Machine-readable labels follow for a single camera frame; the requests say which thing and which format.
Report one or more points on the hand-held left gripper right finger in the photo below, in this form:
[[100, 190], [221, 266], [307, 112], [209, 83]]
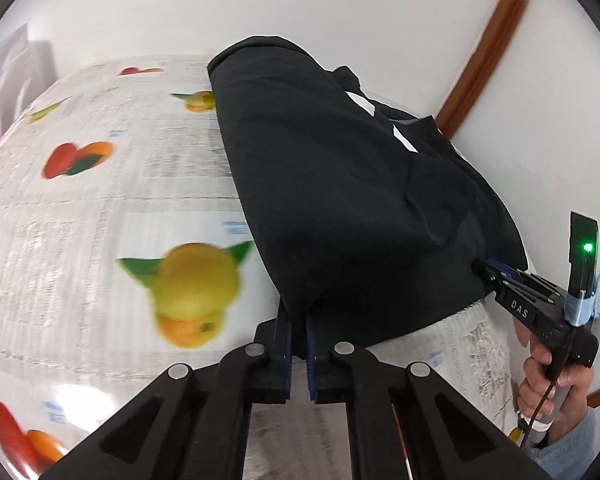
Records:
[[313, 360]]

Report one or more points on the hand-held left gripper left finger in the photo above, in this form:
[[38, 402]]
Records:
[[286, 355]]

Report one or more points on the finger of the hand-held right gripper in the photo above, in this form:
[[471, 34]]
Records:
[[484, 268], [511, 272]]

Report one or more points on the black white blue jacket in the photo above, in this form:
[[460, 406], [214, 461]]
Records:
[[330, 185]]

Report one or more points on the person's right forearm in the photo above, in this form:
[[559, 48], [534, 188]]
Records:
[[570, 450]]

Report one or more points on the person's right hand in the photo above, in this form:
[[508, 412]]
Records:
[[535, 380]]

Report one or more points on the fruit printed tablecloth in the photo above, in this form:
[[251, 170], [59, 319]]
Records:
[[130, 185]]

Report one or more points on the white plastic bag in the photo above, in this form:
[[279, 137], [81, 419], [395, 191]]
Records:
[[10, 70]]

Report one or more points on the brown wooden door frame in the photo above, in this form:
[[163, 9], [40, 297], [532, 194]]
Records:
[[490, 45]]

